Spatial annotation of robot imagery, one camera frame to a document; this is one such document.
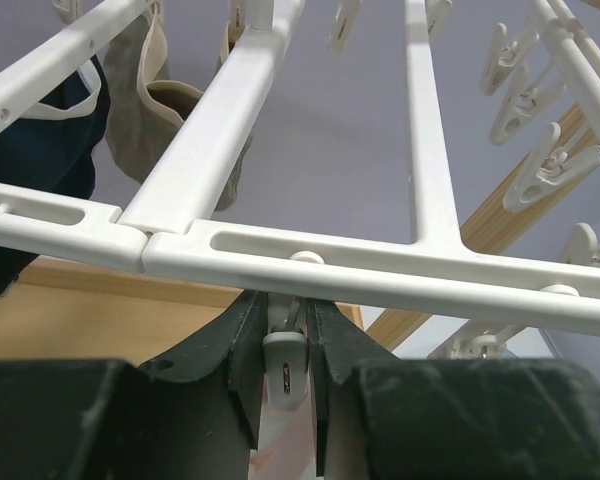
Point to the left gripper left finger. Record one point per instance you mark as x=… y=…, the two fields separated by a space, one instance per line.
x=138 y=392

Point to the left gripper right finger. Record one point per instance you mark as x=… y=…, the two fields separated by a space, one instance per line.
x=377 y=416

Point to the light pink underwear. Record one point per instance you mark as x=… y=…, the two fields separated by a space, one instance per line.
x=286 y=447

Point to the white plastic clip hanger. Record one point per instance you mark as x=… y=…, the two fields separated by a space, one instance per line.
x=329 y=152

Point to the navy underwear white trim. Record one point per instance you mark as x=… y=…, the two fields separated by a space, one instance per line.
x=50 y=148

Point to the wooden clothes rack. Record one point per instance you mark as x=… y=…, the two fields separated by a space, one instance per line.
x=180 y=300

